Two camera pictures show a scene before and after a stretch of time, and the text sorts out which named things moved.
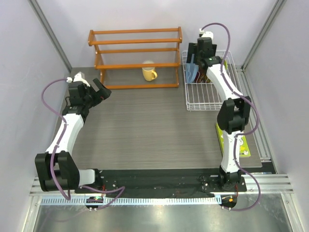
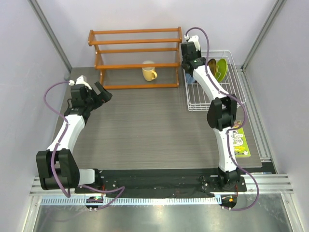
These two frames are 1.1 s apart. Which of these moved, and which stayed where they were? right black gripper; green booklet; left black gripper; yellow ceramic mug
Moved: right black gripper
Stayed: yellow ceramic mug; green booklet; left black gripper
